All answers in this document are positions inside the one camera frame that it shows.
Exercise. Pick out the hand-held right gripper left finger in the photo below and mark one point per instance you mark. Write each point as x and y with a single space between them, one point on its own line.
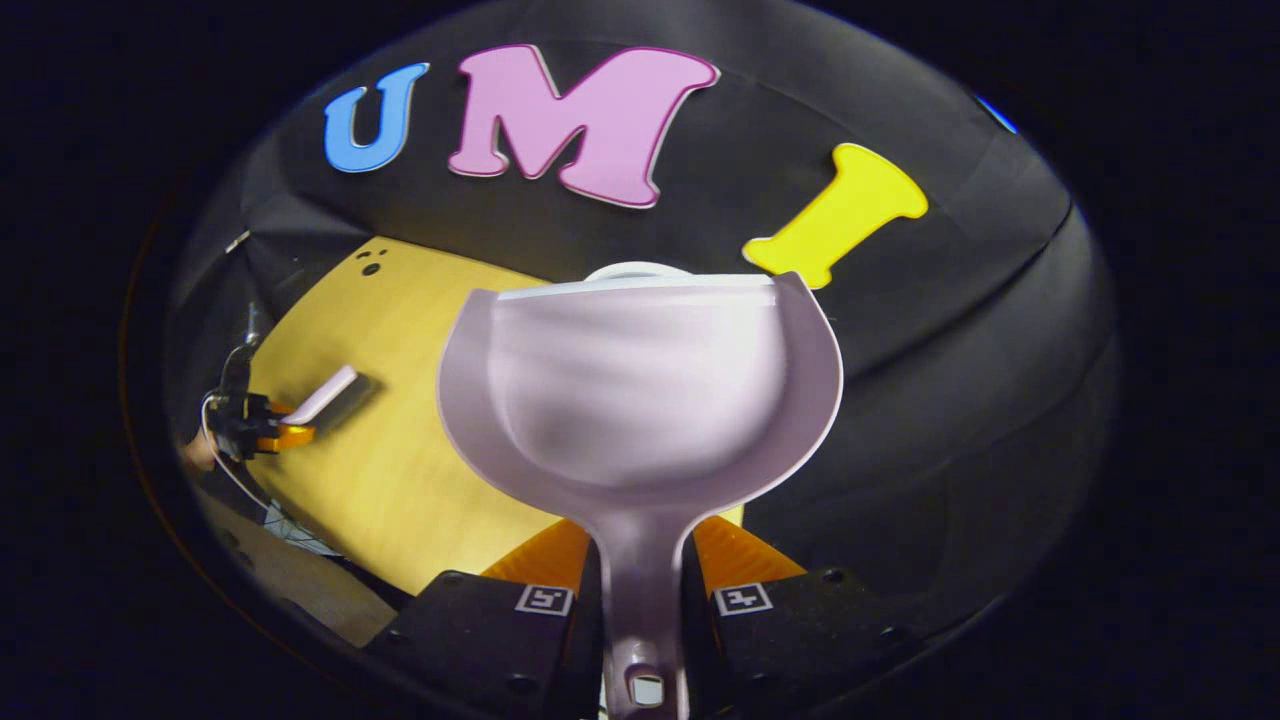
480 640

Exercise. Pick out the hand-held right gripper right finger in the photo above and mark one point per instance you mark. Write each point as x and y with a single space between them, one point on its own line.
800 640

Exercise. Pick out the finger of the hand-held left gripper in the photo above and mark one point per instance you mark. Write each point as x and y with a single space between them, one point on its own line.
280 408
285 438

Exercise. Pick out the small pink broom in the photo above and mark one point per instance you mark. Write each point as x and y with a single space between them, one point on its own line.
325 393

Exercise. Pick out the pink dustpan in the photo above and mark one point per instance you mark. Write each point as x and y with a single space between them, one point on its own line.
640 400

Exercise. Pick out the white ribbed garbage bin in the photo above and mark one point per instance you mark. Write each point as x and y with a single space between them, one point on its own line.
640 270

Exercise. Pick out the yellow wooden desktop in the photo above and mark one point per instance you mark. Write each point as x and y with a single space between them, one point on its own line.
400 480

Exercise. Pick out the black backdrop cloth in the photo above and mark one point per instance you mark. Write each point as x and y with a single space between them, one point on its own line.
950 400

